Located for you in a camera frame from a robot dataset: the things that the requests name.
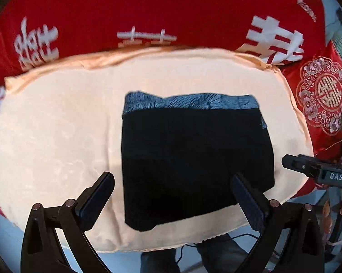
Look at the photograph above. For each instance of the person's legs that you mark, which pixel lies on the person's legs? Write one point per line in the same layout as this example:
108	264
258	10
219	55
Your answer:
216	254

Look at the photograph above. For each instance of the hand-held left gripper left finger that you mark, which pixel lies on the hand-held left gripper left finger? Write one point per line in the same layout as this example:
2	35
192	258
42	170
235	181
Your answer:
95	202

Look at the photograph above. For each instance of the red embroidered pillow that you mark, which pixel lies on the red embroidered pillow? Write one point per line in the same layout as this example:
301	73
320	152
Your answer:
324	91

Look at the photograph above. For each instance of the red printed blanket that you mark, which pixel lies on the red printed blanket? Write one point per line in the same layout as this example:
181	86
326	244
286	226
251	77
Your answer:
159	11

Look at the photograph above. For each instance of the black pants blue-grey waistband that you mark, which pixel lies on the black pants blue-grey waistband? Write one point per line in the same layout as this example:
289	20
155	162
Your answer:
193	159

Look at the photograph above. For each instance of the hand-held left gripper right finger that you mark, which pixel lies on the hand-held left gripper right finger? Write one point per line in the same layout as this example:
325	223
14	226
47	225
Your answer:
249	204

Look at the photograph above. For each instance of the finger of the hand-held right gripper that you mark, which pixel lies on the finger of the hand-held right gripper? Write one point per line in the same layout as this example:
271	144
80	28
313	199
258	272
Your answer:
298	165

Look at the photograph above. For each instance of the cream blanket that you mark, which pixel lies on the cream blanket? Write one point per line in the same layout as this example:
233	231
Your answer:
63	148

